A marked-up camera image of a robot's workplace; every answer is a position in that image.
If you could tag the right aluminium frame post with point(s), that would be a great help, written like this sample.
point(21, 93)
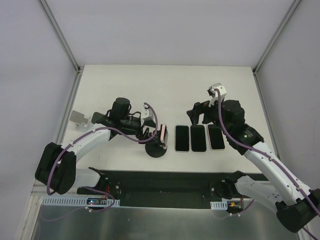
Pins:
point(277, 34)

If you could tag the round brown base stand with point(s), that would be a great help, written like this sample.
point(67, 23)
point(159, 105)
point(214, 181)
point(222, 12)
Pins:
point(99, 118)

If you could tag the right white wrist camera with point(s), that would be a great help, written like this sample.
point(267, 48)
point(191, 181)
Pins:
point(217, 92)

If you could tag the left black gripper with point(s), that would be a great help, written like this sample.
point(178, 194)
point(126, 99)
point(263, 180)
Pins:
point(146, 133)

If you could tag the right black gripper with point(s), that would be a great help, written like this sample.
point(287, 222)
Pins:
point(203, 112)

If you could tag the white cable duct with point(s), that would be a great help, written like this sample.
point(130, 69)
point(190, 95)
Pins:
point(67, 201)
point(219, 205)

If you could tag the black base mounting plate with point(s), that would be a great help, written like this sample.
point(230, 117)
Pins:
point(175, 190)

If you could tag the white phone stand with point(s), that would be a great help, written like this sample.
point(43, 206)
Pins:
point(81, 122)

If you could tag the left side aluminium rail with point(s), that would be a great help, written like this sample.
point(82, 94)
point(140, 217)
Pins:
point(58, 93)

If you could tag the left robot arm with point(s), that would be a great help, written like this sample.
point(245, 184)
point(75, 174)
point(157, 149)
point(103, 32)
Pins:
point(57, 168)

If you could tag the pink phone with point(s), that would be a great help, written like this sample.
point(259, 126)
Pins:
point(216, 140)
point(163, 136)

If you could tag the right white cable duct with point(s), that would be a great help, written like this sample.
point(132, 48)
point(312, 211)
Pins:
point(219, 205)

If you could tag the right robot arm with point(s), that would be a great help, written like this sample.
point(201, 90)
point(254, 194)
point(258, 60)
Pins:
point(294, 203)

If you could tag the left aluminium frame post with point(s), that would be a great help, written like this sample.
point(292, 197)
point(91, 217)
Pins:
point(59, 34)

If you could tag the left white cable duct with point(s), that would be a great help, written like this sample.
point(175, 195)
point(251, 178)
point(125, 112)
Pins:
point(67, 201)

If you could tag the black round clamp stand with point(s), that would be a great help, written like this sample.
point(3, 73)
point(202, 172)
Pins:
point(156, 148)

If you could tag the black phone white case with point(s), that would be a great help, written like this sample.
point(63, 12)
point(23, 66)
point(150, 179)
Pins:
point(182, 139)

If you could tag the aluminium frame post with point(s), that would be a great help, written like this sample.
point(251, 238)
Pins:
point(59, 34)
point(277, 34)

